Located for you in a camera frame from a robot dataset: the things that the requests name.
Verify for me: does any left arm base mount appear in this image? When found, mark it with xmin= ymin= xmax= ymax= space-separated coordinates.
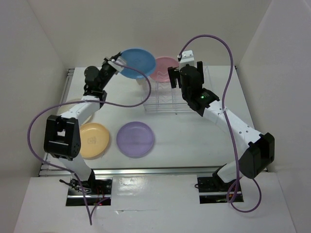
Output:
xmin=59 ymin=178 xmax=113 ymax=207

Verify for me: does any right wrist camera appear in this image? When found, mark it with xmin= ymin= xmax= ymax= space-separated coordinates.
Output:
xmin=177 ymin=50 xmax=195 ymax=70

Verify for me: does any cream plate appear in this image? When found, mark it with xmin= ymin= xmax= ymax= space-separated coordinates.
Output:
xmin=57 ymin=99 xmax=92 ymax=124

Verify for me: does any purple plate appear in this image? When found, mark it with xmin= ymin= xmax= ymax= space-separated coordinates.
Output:
xmin=116 ymin=121 xmax=155 ymax=159

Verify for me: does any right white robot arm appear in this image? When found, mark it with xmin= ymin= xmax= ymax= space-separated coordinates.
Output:
xmin=168 ymin=62 xmax=275 ymax=191

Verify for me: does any purple cable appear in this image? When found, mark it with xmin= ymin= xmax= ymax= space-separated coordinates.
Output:
xmin=27 ymin=63 xmax=153 ymax=226
xmin=177 ymin=34 xmax=262 ymax=214

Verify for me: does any white wire dish rack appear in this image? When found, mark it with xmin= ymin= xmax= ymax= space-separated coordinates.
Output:
xmin=140 ymin=65 xmax=212 ymax=114

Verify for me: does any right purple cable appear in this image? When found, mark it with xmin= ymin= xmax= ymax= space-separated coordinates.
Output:
xmin=177 ymin=34 xmax=262 ymax=214

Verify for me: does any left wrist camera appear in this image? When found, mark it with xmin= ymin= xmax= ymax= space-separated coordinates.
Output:
xmin=108 ymin=57 xmax=126 ymax=73

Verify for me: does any pink plate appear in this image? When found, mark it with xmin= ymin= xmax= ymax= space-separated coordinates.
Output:
xmin=150 ymin=57 xmax=179 ymax=83

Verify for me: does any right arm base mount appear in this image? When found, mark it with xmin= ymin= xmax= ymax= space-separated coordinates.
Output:
xmin=194 ymin=177 xmax=235 ymax=204

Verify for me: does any white cutlery holder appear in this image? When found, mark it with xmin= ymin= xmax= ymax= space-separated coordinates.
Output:
xmin=136 ymin=78 xmax=145 ymax=85

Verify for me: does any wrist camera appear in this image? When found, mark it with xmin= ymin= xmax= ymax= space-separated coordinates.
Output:
xmin=177 ymin=50 xmax=195 ymax=70
xmin=108 ymin=57 xmax=126 ymax=73

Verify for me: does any blue plate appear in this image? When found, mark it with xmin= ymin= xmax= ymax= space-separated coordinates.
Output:
xmin=121 ymin=48 xmax=156 ymax=76

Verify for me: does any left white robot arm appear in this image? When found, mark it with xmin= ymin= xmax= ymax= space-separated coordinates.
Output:
xmin=44 ymin=52 xmax=126 ymax=194

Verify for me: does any orange plate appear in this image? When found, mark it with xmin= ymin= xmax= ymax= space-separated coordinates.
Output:
xmin=80 ymin=122 xmax=110 ymax=160

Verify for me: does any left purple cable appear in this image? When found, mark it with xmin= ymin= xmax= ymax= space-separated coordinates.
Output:
xmin=27 ymin=63 xmax=153 ymax=226

